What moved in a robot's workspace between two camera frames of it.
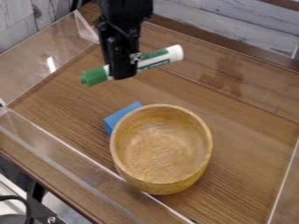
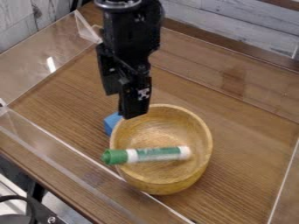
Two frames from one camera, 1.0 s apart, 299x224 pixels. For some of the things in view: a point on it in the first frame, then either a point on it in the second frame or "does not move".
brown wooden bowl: x=162 y=145 does not move
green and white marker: x=153 y=58 -> x=147 y=154
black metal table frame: x=42 y=214 does not move
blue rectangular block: x=113 y=119 does not move
